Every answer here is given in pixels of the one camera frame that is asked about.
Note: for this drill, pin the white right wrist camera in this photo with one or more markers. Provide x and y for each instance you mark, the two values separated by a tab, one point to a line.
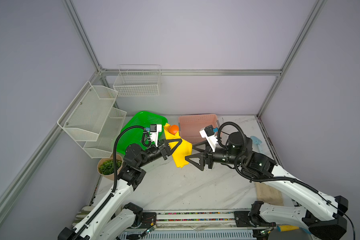
209	133

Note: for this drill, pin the orange plastic spoon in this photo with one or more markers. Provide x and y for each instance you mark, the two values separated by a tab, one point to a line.
174	129

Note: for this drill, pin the white mesh two-tier shelf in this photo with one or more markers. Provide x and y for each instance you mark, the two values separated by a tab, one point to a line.
93	121

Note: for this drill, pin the white wire wall basket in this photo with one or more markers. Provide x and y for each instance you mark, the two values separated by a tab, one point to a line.
138	81

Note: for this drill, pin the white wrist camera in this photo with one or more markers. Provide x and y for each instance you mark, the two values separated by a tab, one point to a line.
154	131
209	133

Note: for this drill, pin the right beige work glove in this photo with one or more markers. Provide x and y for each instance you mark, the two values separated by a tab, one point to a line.
269	194

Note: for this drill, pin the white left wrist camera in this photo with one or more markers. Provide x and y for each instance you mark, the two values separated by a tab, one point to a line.
154	131

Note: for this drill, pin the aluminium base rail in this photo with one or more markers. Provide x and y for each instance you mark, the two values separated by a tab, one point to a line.
208	225

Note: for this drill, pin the blue yellow garden fork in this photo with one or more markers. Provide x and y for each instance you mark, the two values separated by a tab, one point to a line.
287	228

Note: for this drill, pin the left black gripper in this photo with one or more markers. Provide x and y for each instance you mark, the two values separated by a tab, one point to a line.
163	152

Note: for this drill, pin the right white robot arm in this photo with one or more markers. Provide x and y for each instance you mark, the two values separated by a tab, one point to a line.
324	216

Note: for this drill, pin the potted green succulent plant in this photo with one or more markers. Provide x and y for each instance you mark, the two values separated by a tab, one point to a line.
106	167

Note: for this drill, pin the left green-striped work glove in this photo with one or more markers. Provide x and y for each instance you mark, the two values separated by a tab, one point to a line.
82	214

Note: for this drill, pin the green plastic basket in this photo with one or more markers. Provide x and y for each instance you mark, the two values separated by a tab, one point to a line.
134	136

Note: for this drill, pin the yellow paper napkin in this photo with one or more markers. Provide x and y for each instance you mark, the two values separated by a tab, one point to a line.
183	150

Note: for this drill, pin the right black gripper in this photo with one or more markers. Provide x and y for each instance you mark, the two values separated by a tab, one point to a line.
200	156

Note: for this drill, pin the light blue garden trowel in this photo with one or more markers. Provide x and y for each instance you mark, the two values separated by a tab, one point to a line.
258	143

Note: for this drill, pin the pink plastic basket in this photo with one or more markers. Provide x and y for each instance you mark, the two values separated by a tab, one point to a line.
191	125

